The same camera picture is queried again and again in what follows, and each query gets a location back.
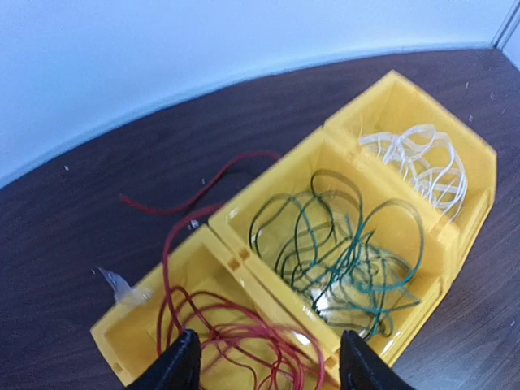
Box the long white cable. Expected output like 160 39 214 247
357 123 469 223

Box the yellow three-compartment bin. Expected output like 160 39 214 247
91 71 497 389

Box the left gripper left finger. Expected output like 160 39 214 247
129 329 202 390

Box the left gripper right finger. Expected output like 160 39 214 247
339 331 413 390

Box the right aluminium frame post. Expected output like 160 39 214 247
492 0 520 50

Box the clear tape scrap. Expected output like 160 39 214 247
92 266 154 308

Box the red cable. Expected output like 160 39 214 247
119 150 327 390

